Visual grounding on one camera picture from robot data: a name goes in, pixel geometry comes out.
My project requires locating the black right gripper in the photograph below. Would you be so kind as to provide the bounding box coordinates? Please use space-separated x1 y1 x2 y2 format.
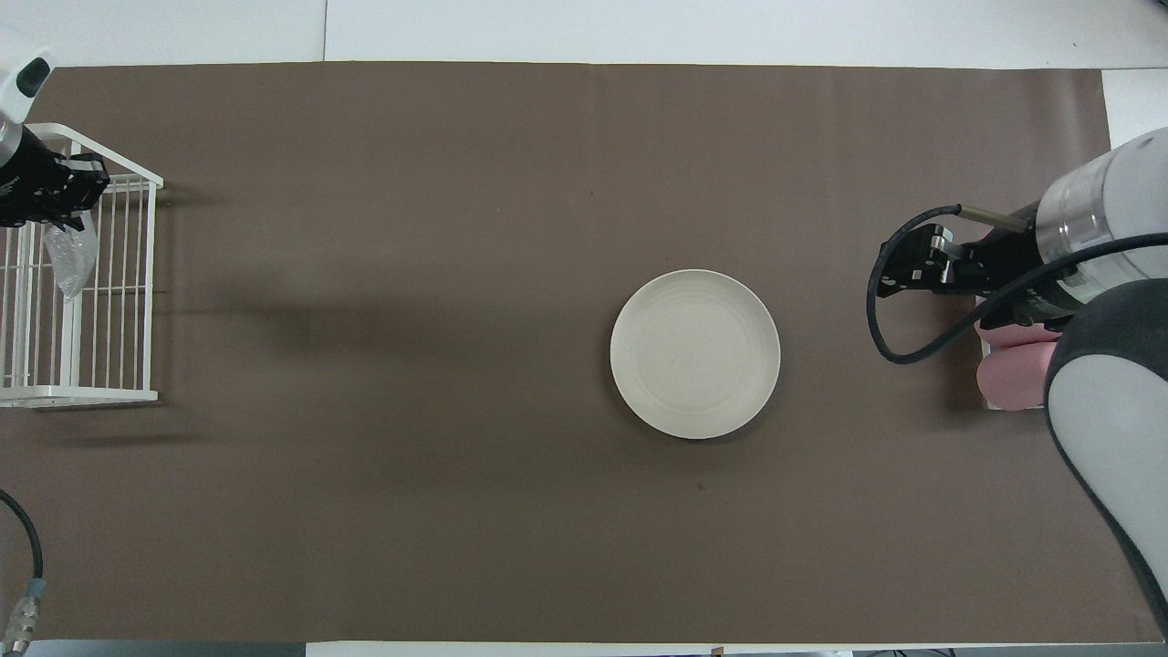
877 205 1096 331

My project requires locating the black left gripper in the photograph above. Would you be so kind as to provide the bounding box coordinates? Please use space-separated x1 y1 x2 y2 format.
0 128 111 231

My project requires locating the clear plastic bag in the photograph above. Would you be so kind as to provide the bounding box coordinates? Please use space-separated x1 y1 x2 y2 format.
41 213 99 303

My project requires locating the cream round plate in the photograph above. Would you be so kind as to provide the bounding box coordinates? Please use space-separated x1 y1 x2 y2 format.
610 269 782 441

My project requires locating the pink cup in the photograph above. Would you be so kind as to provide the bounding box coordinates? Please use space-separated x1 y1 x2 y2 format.
976 344 1059 412
973 318 1065 350

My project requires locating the brown table mat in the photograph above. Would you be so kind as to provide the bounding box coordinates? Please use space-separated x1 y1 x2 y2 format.
0 61 1164 644

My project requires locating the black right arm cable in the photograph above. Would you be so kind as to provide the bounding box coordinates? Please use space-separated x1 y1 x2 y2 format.
866 203 1168 367

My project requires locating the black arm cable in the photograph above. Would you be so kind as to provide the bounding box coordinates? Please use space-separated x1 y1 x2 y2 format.
0 488 47 657
866 203 1168 367

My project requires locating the white wire rack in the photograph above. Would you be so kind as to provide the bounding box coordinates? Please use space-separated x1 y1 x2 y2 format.
0 123 165 409

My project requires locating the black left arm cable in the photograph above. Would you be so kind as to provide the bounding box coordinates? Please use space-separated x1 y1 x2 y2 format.
0 488 47 657

